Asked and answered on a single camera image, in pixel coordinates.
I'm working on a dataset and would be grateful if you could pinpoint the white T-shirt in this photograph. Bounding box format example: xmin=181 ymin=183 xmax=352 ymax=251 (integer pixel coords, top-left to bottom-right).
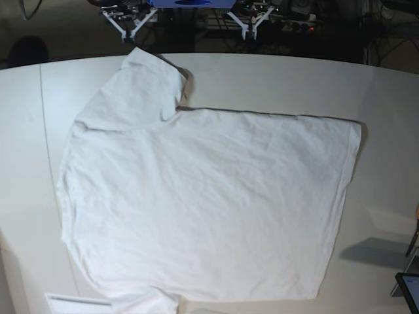
xmin=57 ymin=49 xmax=361 ymax=313

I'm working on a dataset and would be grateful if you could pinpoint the blue box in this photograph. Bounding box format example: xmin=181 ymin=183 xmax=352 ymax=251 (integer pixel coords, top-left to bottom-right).
xmin=147 ymin=0 xmax=236 ymax=9

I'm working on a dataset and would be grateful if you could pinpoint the white paper sheet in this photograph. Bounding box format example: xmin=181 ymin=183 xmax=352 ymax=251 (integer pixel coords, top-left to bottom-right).
xmin=45 ymin=293 xmax=113 ymax=314

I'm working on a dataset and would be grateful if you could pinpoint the black tablet stand leg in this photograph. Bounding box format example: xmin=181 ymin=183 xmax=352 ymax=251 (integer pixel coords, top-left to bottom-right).
xmin=405 ymin=219 xmax=419 ymax=257

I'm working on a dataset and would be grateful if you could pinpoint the black tablet screen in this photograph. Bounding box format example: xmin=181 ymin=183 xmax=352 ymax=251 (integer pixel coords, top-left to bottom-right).
xmin=395 ymin=273 xmax=418 ymax=314

